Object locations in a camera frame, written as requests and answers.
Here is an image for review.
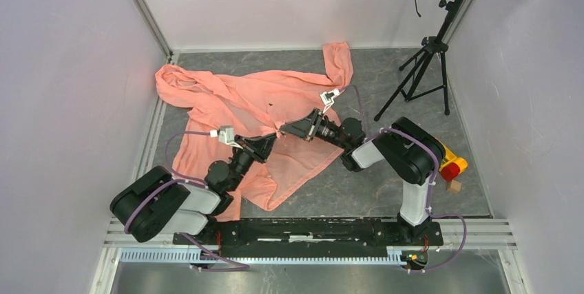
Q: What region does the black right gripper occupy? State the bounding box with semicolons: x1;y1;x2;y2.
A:
280;109;348;151

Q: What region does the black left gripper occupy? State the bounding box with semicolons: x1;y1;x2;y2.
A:
228;132;279;191

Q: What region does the salmon pink zip jacket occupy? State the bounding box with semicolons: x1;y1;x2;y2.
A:
155;43;353;222

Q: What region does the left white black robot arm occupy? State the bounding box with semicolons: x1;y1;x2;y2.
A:
109;126;277;244

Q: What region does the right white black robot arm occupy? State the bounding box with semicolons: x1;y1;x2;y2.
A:
280;109;446;244

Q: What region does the black tripod stand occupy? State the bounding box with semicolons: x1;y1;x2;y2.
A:
374;0;464;121

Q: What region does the yellow red toy block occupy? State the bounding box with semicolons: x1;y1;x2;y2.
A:
439;140;468;181

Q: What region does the small wooden cube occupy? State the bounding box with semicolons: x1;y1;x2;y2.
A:
446;180;462;193

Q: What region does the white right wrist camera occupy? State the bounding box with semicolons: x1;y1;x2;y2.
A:
320;89;341;114

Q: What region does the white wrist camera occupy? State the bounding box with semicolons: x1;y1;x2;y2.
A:
320;89;341;114
209;125;238;147

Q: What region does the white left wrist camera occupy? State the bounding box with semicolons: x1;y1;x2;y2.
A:
209;125;238;147

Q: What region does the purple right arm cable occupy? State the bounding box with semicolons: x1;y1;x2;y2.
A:
340;85;467;275

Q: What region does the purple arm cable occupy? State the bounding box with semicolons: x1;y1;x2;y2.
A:
124;130;252;273
340;85;467;275

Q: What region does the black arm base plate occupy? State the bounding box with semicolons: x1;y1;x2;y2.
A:
193;217;444;258

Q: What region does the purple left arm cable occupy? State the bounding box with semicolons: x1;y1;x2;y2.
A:
124;130;252;273

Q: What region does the slotted white cable duct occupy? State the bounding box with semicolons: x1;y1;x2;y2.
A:
119;247;406;266

